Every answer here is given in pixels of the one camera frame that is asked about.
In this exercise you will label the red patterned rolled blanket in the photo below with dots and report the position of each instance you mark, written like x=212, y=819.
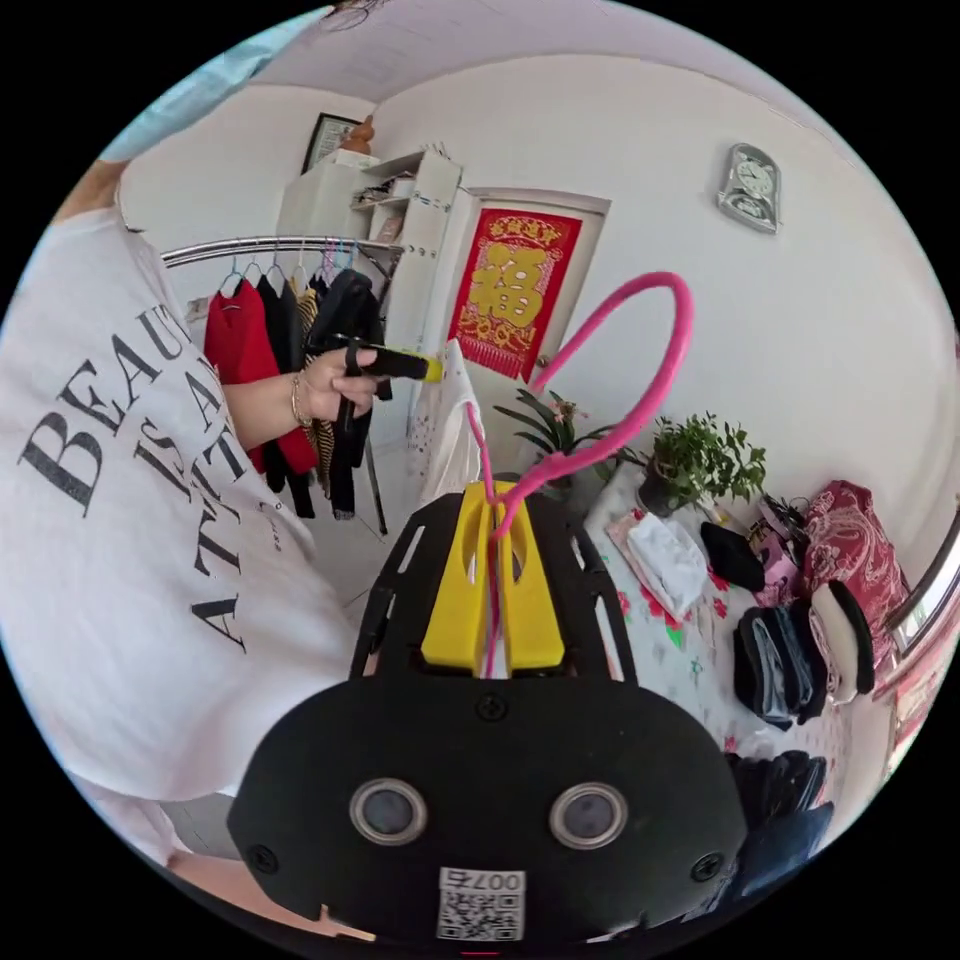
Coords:
x=855, y=540

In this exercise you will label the white short sleeve shirt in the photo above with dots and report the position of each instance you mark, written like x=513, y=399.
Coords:
x=450, y=427

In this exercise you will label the person's body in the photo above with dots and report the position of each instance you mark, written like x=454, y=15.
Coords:
x=120, y=480

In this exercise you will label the white tissue pack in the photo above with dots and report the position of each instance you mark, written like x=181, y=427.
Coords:
x=664, y=559

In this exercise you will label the silver wall clock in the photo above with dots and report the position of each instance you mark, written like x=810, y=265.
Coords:
x=750, y=187

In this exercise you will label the pile of clothes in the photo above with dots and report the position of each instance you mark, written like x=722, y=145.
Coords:
x=784, y=810
x=776, y=660

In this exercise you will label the white door with red hanging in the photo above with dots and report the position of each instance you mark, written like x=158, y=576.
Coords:
x=592, y=247

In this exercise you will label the person's left hand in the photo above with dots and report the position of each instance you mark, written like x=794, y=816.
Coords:
x=322, y=390

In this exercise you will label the bushy potted plant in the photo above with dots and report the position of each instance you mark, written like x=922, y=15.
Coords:
x=701, y=457

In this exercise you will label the white cupboard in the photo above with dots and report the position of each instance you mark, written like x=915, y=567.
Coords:
x=420, y=225

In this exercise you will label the window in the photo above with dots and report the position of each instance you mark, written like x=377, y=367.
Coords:
x=930, y=592

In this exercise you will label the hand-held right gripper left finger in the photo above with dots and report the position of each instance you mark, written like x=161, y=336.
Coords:
x=450, y=600

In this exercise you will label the person's left forearm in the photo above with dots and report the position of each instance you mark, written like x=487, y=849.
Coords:
x=262, y=409

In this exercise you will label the person's right forearm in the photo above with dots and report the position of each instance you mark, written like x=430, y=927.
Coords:
x=225, y=889

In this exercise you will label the long-leaved potted plant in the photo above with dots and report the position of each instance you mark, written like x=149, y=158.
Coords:
x=551, y=431

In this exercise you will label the clothes rack with hanging clothes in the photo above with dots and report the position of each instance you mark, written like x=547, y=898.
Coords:
x=232, y=330

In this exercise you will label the framed wall picture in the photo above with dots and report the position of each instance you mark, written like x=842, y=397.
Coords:
x=328, y=139

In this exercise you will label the black cloth bundle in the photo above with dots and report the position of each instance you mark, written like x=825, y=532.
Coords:
x=731, y=559

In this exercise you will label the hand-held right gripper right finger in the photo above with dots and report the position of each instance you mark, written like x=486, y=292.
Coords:
x=534, y=615

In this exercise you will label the pink clothes hanger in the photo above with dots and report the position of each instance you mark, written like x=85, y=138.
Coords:
x=681, y=300

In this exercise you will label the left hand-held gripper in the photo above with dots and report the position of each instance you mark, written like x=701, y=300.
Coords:
x=397, y=366

